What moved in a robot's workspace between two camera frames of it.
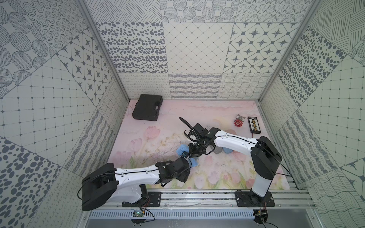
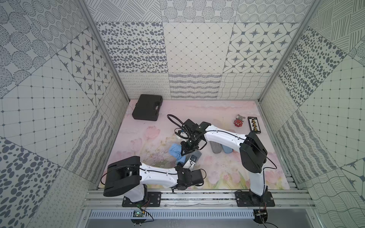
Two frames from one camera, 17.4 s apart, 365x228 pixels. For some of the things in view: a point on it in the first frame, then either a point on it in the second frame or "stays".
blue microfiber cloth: [185, 147] → [175, 151]
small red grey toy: [239, 120] stays
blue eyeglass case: [227, 150] stays
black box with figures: [254, 125] stays
